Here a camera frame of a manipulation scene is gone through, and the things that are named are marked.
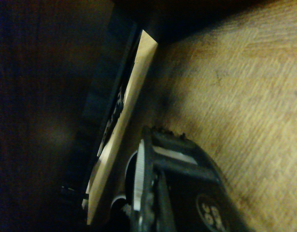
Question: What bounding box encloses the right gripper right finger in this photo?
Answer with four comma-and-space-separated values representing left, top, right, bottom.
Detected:
151, 125, 226, 191

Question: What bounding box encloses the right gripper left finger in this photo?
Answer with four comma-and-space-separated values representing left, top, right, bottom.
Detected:
130, 125, 163, 232

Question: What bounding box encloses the black shoe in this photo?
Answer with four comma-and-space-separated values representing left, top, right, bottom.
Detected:
109, 151, 141, 232

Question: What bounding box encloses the brown shoe rack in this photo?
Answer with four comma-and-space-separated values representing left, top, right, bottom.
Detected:
0, 0, 297, 232

